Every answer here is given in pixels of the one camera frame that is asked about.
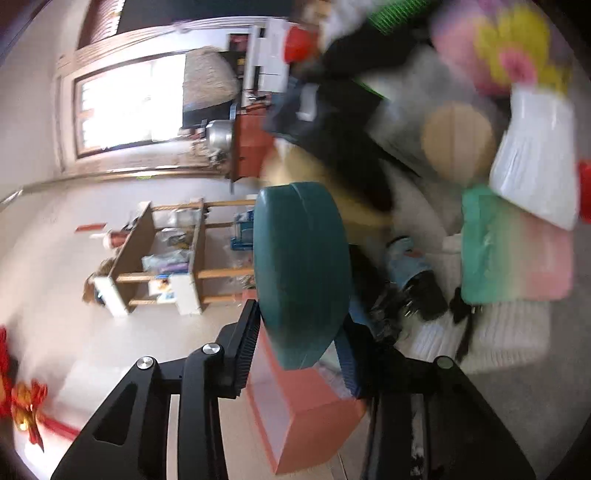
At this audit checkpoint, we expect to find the teal round cushion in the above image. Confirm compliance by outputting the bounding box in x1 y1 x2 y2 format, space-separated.
253 182 353 370

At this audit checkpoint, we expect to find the wooden shelf rack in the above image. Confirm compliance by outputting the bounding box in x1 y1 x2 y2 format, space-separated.
82 198 254 318

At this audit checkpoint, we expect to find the pastel pink green pouch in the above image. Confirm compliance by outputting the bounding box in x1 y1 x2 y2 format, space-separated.
461 185 574 304

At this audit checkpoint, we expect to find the yellow black striped cloth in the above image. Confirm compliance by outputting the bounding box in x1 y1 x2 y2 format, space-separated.
260 139 391 230

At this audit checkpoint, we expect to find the white ribbed pot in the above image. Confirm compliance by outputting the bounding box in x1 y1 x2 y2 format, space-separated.
489 85 580 231

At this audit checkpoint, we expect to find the round wooden disc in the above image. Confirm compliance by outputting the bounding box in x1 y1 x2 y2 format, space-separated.
421 102 498 187

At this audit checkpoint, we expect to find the red cone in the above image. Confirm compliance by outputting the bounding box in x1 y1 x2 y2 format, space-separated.
578 161 591 224

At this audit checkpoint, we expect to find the orange wooden cabinet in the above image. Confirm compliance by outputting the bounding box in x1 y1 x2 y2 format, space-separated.
230 103 274 181

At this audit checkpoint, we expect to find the black garment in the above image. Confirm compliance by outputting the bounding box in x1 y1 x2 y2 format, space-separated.
264 14 430 212

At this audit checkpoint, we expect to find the red plastic basin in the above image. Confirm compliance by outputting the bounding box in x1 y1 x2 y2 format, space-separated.
283 25 318 64

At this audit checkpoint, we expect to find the green black glove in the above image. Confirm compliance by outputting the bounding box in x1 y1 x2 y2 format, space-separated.
368 0 436 35

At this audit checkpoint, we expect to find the red orange wall ornament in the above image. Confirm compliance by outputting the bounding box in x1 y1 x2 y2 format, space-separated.
1 326 80 450

